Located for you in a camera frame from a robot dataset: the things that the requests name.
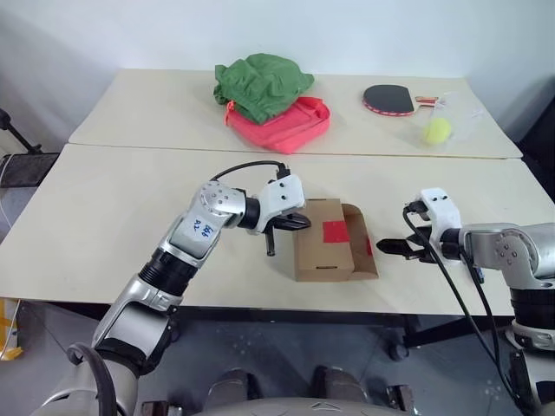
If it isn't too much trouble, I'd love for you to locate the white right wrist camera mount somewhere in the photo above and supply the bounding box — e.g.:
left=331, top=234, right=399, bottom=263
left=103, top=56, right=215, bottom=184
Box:
left=419, top=186, right=463, bottom=244

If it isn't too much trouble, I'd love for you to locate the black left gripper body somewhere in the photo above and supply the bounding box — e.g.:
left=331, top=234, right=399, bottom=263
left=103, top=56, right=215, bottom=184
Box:
left=269, top=211, right=292, bottom=234

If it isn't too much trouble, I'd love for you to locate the dark object beside table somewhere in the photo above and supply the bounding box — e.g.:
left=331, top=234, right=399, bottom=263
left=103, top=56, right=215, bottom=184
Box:
left=518, top=75, right=555, bottom=174

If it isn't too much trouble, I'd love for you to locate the black stand pole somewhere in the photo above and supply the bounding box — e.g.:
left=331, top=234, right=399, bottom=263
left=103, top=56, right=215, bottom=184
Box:
left=0, top=107, right=44, bottom=155

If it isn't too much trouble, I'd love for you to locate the pink fabric bag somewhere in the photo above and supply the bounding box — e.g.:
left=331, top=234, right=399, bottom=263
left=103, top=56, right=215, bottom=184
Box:
left=223, top=95, right=333, bottom=155

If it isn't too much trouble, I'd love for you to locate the clear plastic bag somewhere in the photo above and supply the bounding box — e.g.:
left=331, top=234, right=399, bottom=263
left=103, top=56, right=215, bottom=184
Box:
left=407, top=89, right=486, bottom=151

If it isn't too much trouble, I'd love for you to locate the dark rounded shape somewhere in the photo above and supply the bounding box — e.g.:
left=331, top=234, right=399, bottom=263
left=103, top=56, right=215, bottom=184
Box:
left=206, top=367, right=261, bottom=406
left=312, top=365, right=369, bottom=404

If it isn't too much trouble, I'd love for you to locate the brown cardboard box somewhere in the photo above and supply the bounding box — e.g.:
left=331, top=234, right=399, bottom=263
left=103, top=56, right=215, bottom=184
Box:
left=293, top=198, right=379, bottom=283

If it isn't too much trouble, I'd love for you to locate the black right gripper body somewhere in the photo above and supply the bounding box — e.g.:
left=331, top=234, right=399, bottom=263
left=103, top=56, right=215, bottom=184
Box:
left=406, top=224, right=443, bottom=264

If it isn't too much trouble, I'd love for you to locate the thick dark grey cable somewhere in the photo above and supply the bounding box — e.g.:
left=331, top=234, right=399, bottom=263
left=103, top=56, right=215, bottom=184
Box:
left=67, top=341, right=119, bottom=416

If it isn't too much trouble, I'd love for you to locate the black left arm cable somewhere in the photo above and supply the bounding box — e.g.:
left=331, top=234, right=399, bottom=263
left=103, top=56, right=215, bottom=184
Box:
left=211, top=160, right=291, bottom=181

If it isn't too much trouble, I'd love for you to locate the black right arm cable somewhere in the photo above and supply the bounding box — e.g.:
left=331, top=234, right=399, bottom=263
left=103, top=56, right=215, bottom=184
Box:
left=402, top=198, right=535, bottom=416

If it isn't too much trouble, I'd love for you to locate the yellow object on floor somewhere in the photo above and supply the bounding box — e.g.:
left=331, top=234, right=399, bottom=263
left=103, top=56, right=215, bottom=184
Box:
left=0, top=298, right=23, bottom=361

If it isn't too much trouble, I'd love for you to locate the green fabric bag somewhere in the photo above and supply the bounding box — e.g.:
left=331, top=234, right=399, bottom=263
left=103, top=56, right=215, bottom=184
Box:
left=212, top=52, right=315, bottom=125

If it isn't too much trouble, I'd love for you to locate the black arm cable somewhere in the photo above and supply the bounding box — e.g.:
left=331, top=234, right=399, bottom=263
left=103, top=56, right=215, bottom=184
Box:
left=402, top=198, right=535, bottom=416
left=211, top=160, right=291, bottom=181

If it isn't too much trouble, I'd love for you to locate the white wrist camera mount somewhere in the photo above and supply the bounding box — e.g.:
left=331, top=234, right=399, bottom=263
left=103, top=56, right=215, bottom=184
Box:
left=419, top=186, right=463, bottom=244
left=256, top=172, right=307, bottom=236

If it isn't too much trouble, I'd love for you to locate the black caster wheel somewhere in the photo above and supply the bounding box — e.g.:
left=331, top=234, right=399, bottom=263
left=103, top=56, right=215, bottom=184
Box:
left=387, top=340, right=411, bottom=361

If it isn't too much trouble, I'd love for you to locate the black table frame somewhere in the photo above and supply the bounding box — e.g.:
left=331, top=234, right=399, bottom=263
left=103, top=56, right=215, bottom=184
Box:
left=171, top=302, right=519, bottom=348

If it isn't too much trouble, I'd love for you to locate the black padded block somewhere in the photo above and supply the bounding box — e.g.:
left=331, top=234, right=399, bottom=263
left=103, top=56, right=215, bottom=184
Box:
left=0, top=152, right=60, bottom=188

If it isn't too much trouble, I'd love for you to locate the silver robot torso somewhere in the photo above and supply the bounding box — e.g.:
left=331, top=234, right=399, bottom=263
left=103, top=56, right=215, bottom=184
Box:
left=242, top=396, right=391, bottom=416

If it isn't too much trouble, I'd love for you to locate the black table tennis paddle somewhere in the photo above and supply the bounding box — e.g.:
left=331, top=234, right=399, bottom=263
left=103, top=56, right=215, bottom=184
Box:
left=361, top=84, right=439, bottom=117

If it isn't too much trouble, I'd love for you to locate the white handwritten label sticker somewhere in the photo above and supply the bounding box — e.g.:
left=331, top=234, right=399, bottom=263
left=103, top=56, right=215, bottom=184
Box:
left=189, top=215, right=218, bottom=240

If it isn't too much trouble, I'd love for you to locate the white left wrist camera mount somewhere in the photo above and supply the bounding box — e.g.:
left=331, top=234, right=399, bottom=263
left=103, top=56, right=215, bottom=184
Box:
left=256, top=172, right=307, bottom=236

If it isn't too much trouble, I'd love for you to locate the yellow tennis ball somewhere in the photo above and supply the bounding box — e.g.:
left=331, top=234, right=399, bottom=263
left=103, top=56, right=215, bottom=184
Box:
left=422, top=119, right=452, bottom=146

